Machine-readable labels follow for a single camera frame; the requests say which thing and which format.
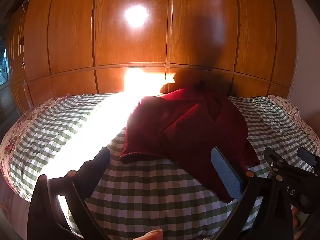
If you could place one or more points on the window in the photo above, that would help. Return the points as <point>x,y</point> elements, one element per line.
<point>3,62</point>

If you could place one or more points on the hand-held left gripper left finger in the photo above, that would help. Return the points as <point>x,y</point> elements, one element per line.
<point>100,160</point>

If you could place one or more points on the green checkered bed sheet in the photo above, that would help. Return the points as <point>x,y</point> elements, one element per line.
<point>150,195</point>

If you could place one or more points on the person's left hand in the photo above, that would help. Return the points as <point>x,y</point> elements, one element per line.
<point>151,235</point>

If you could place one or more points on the wooden wardrobe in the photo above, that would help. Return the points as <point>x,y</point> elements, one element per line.
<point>75,30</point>

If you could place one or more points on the dark red garment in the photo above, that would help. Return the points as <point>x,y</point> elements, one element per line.
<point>180,130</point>

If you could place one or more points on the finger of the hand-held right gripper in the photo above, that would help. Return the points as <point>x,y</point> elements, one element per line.
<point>308,156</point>
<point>271,157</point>

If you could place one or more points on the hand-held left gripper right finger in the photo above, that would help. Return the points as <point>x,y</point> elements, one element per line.
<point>228,172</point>

